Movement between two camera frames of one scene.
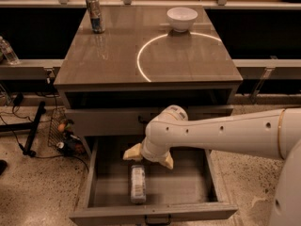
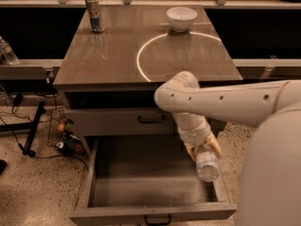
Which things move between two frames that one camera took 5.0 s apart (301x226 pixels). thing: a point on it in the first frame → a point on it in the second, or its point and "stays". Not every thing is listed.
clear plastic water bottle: x=138 y=194 → x=207 y=166
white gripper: x=152 y=155 → x=198 y=137
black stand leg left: x=30 y=127 stays
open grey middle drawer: x=119 y=191 stays
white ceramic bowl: x=182 y=18 stays
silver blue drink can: x=98 y=24 stays
